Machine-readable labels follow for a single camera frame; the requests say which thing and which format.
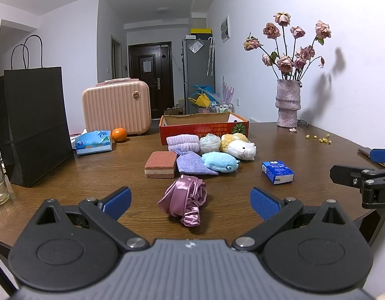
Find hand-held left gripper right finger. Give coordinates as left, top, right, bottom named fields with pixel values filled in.
left=232, top=187, right=349, bottom=252

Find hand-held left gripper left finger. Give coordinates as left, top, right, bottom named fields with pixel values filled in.
left=33, top=187, right=149, bottom=252

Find small blue tissue packet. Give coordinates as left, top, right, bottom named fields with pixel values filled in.
left=262, top=160, right=295, bottom=186

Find red brown sponge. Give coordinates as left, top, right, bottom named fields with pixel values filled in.
left=144, top=151, right=178, bottom=179

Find cream alpaca plush toy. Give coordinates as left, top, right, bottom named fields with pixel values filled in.
left=220, top=133, right=257, bottom=162

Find blue plush toy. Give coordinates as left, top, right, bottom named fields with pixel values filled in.
left=201, top=151, right=241, bottom=173

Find pink satin cloth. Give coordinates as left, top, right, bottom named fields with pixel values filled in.
left=157, top=175, right=207, bottom=227

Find purple fabric pouch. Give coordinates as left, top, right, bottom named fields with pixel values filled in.
left=176, top=151, right=218, bottom=176

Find purple fluffy towel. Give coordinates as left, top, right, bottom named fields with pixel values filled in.
left=166, top=134, right=201, bottom=154

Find orange cardboard box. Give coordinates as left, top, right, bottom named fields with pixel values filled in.
left=159, top=112, right=250, bottom=146

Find gold phone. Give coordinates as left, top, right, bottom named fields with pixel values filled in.
left=358, top=148, right=385, bottom=167

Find scattered yellow crumbs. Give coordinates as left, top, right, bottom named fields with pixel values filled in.
left=306, top=134, right=332, bottom=144

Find blue patterned tissue pack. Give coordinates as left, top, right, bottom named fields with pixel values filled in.
left=74, top=130, right=113, bottom=156

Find orange fruit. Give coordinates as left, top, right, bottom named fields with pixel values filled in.
left=111, top=127, right=127, bottom=143

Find white plastic bag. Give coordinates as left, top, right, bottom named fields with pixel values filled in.
left=199, top=133, right=222, bottom=154

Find pink ribbed suitcase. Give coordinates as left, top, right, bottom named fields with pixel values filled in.
left=82, top=79, right=151, bottom=136

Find pink textured vase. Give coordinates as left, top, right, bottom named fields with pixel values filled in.
left=275, top=79, right=302, bottom=128

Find metal cart with bottles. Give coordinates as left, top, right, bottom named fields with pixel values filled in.
left=210, top=101, right=233, bottom=113

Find purple feather wings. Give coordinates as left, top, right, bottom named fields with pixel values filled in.
left=222, top=76, right=235, bottom=104

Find dark brown entrance door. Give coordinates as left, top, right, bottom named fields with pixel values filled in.
left=128, top=41, right=174, bottom=119

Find yellow bag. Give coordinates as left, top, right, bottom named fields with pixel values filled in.
left=188, top=94, right=211, bottom=108

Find pink wrapped packet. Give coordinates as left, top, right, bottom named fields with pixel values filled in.
left=95, top=78, right=140, bottom=86

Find black paper bag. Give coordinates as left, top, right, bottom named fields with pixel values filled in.
left=0, top=35, right=75, bottom=188

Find clear glass jar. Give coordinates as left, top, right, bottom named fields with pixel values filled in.
left=0, top=153, right=11, bottom=206

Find bunch of dried pink roses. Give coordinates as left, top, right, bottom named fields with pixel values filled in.
left=244, top=11, right=332, bottom=81

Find grey refrigerator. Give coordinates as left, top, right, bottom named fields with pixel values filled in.
left=182, top=37, right=215, bottom=115

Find white folded umbrella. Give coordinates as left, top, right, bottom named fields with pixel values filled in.
left=210, top=37, right=216, bottom=76
left=206, top=37, right=212, bottom=76

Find side doorway frame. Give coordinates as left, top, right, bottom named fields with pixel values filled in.
left=110, top=35, right=122, bottom=80

